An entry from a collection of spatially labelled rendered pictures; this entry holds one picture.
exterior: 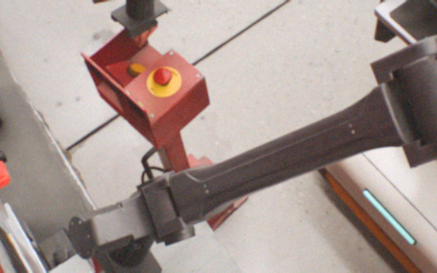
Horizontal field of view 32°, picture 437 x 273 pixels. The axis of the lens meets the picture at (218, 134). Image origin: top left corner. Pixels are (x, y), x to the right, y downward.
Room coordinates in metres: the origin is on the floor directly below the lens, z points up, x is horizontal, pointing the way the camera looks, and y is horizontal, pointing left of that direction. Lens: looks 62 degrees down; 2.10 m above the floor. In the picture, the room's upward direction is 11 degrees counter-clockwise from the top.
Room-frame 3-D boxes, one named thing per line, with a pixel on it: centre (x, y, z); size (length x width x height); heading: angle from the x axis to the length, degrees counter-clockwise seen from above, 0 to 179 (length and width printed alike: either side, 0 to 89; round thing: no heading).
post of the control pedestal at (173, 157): (0.87, 0.13, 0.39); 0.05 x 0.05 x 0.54; 35
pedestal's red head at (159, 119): (0.87, 0.13, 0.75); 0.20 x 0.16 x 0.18; 35
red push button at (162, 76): (0.84, 0.09, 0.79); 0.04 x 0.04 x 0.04
